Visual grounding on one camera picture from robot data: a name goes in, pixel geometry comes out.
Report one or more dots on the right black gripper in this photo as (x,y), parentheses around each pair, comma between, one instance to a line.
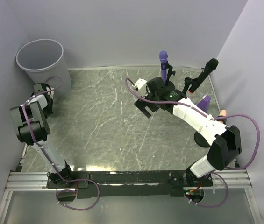
(141,104)

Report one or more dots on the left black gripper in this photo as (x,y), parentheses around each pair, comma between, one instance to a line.
(48,112)

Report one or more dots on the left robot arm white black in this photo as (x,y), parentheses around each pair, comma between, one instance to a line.
(31,127)

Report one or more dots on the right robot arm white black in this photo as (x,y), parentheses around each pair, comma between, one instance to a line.
(224,141)

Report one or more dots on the grey plastic trash bin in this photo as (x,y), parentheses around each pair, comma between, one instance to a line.
(44,61)

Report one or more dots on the purple microphone on stand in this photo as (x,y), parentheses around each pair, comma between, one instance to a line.
(166,69)

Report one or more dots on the purple box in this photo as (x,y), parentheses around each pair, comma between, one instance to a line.
(204,103)

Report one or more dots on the black microphone on stand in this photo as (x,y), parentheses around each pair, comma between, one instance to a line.
(192,84)

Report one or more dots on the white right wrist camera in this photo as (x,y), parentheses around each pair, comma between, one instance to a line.
(140,85)

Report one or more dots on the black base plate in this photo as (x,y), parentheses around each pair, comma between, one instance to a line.
(143,183)

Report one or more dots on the aluminium rail frame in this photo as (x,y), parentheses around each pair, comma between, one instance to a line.
(230,200)

